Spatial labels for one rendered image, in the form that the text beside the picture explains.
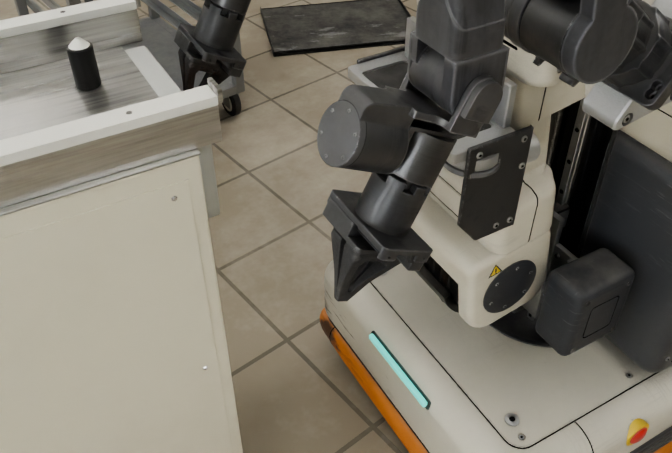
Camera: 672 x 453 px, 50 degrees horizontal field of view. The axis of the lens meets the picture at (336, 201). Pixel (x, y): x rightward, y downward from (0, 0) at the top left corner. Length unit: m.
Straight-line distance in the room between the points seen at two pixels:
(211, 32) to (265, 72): 1.72
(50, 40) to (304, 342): 0.95
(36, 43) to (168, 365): 0.46
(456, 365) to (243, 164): 1.14
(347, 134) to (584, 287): 0.63
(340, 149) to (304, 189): 1.51
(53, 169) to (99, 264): 0.14
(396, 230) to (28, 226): 0.39
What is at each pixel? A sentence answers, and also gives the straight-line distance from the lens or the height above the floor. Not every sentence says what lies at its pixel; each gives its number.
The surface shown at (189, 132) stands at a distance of 0.82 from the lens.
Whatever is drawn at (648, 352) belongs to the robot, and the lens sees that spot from 1.33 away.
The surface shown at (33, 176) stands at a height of 0.87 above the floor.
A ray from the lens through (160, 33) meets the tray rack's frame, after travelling 2.72.
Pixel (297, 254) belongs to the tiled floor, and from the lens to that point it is 1.91.
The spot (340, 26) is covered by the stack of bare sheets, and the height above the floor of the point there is 0.02.
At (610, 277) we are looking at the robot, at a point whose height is 0.53.
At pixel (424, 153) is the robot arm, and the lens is 0.65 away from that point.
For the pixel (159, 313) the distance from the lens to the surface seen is 0.95.
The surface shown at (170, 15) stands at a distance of 2.65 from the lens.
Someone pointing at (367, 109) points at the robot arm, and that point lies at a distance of 0.59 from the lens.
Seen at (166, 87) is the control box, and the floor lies 0.84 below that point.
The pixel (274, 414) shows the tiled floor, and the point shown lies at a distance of 1.59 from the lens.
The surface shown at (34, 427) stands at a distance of 1.03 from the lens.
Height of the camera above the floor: 1.31
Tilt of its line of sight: 39 degrees down
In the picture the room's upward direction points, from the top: straight up
